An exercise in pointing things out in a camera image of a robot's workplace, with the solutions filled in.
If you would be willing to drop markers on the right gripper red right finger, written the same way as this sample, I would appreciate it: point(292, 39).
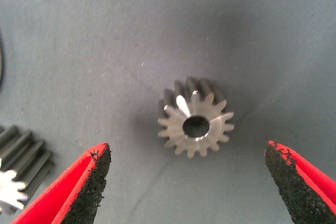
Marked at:
point(304, 190)

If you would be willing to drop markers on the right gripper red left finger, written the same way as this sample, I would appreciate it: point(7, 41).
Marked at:
point(76, 190)

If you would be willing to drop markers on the large steel gear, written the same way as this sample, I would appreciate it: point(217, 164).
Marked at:
point(21, 155)

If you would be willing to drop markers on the small steel gear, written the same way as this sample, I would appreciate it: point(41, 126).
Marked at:
point(173, 127)

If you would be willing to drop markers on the dark grey table cloth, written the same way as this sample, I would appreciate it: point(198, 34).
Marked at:
point(131, 37)

